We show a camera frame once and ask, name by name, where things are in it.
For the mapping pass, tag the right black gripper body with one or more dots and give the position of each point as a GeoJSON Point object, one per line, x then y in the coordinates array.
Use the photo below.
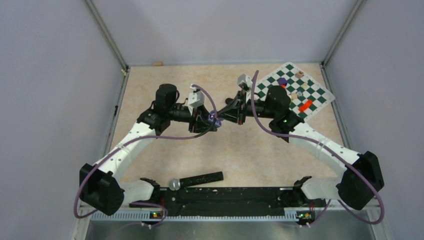
{"type": "Point", "coordinates": [247, 110]}

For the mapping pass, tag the black earbud charging case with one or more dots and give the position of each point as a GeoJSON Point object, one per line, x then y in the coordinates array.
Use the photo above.
{"type": "Point", "coordinates": [228, 100]}

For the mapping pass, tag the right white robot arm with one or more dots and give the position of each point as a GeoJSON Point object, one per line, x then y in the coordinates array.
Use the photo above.
{"type": "Point", "coordinates": [358, 175]}

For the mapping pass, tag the grey purple charging case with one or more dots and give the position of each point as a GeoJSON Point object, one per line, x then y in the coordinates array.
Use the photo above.
{"type": "Point", "coordinates": [217, 121]}

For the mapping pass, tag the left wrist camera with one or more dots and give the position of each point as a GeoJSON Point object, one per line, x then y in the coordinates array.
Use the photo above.
{"type": "Point", "coordinates": [196, 98]}

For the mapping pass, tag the green white chessboard mat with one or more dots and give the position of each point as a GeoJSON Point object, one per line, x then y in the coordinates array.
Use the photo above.
{"type": "Point", "coordinates": [316, 92]}

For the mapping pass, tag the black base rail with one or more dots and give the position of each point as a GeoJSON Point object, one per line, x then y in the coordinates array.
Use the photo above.
{"type": "Point", "coordinates": [226, 201]}

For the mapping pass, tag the cork stopper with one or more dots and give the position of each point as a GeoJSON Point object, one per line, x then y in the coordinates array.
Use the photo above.
{"type": "Point", "coordinates": [157, 64]}

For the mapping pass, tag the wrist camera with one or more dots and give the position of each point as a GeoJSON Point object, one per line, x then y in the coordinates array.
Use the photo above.
{"type": "Point", "coordinates": [244, 81]}
{"type": "Point", "coordinates": [196, 98]}

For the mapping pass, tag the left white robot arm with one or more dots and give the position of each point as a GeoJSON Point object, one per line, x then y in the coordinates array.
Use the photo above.
{"type": "Point", "coordinates": [99, 183]}

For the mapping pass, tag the small wooden cube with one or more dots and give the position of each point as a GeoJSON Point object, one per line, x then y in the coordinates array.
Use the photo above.
{"type": "Point", "coordinates": [299, 74]}

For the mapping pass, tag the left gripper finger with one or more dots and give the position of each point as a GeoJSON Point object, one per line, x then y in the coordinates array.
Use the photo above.
{"type": "Point", "coordinates": [201, 127]}
{"type": "Point", "coordinates": [203, 113]}

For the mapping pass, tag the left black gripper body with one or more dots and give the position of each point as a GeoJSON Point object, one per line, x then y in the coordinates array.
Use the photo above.
{"type": "Point", "coordinates": [195, 119]}

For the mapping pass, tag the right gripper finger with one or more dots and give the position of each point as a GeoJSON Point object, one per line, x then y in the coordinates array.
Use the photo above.
{"type": "Point", "coordinates": [232, 117]}
{"type": "Point", "coordinates": [232, 107]}

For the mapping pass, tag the purple block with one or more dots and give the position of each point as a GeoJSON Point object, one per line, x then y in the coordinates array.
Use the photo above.
{"type": "Point", "coordinates": [282, 82]}

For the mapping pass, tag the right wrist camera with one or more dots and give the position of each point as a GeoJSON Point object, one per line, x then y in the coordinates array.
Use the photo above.
{"type": "Point", "coordinates": [244, 81]}

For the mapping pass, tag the red block lower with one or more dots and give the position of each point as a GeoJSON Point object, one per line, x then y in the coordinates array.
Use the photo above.
{"type": "Point", "coordinates": [305, 106]}

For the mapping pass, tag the black microphone silver head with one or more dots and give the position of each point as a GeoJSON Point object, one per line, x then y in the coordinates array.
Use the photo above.
{"type": "Point", "coordinates": [178, 183]}

